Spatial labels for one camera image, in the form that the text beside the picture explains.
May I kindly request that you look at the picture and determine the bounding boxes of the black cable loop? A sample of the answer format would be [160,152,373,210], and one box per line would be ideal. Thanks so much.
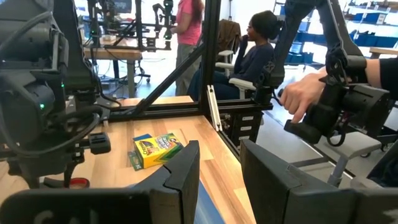
[0,105,105,156]

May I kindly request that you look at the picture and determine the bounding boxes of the red handled scissors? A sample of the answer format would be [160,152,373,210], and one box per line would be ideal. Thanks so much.
[68,177,91,189]

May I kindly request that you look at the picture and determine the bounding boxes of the black drawer cabinet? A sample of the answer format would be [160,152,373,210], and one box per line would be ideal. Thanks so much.
[219,110,265,149]

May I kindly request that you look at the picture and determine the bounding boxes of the brown jacket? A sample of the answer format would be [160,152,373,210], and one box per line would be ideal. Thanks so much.
[216,19,243,54]

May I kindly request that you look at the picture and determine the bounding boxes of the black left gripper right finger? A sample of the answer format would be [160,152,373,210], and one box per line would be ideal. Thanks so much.
[239,139,398,224]

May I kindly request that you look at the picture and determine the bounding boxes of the white bracket strip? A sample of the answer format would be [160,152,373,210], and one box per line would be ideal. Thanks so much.
[206,84,223,133]

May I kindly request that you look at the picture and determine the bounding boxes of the person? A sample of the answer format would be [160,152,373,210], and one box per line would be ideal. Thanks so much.
[187,10,285,102]
[170,0,206,96]

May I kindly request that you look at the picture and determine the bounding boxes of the person's forearm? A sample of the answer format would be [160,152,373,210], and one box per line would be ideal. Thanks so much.
[365,57,398,101]

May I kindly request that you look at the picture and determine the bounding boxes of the blue storage bins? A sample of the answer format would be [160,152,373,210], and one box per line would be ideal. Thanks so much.
[279,0,398,65]

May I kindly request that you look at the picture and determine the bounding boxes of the small blue eraser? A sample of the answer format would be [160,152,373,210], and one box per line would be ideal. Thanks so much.
[132,133,153,142]

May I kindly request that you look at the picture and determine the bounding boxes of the wooden background table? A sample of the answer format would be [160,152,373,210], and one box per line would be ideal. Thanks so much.
[83,37,144,99]

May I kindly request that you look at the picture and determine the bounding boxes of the person's hand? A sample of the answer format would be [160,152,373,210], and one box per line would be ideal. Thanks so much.
[279,72,328,124]

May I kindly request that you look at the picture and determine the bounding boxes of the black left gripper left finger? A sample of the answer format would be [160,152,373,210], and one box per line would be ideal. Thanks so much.
[0,139,201,224]

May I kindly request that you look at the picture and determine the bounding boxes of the grey stool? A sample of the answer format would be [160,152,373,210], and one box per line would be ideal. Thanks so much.
[317,130,384,188]

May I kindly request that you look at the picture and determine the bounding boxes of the yellow green crayon box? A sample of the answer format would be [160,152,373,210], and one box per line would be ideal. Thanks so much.
[127,133,184,171]

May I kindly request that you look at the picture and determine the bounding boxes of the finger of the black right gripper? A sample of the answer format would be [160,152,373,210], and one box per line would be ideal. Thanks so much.
[8,161,42,190]
[63,150,86,189]

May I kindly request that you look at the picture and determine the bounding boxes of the black background robot rig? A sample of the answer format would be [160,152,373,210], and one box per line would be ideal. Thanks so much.
[86,0,175,52]

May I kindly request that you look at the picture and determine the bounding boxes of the black aluminium table frame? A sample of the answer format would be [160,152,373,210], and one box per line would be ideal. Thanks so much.
[96,0,274,124]

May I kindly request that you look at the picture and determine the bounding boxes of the blue plastic pencil case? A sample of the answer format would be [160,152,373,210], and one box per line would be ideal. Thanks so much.
[193,180,225,224]

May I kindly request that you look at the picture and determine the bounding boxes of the white office chair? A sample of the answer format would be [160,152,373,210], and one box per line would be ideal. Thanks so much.
[214,49,259,100]

